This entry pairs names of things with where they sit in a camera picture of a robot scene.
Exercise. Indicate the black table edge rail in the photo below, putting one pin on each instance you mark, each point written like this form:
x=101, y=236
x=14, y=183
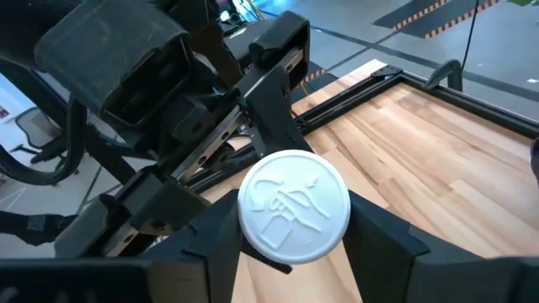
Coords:
x=484, y=107

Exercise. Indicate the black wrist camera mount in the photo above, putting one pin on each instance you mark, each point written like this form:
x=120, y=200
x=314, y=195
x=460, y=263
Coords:
x=105, y=54

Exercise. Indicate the pink bottle white cap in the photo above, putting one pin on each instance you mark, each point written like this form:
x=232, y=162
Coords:
x=295, y=206

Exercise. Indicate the black metal bracket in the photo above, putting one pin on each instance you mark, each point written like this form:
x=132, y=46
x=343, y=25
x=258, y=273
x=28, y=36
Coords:
x=446, y=69

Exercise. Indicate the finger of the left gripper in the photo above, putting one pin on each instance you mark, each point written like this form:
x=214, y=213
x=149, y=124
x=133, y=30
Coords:
x=164, y=198
x=269, y=109

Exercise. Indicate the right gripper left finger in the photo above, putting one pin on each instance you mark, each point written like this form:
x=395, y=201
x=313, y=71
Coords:
x=202, y=261

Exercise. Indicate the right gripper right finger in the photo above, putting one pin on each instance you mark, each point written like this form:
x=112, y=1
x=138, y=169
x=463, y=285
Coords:
x=383, y=252

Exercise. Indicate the black office chair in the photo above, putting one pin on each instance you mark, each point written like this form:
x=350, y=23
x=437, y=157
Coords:
x=35, y=126

